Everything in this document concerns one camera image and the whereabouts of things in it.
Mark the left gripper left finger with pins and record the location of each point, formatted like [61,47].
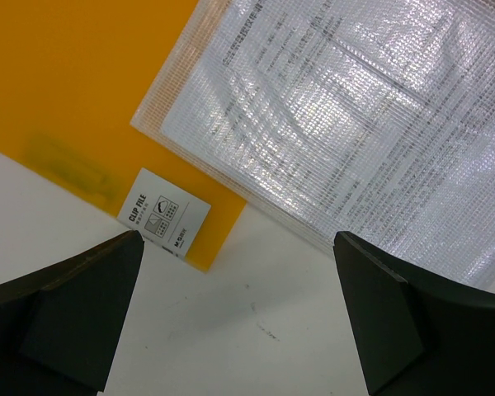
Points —
[60,326]

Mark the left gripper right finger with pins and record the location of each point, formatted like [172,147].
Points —
[416,333]

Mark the clear document sleeve with paper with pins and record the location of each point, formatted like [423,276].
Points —
[373,117]

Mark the orange plastic folder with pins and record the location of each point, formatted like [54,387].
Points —
[72,75]

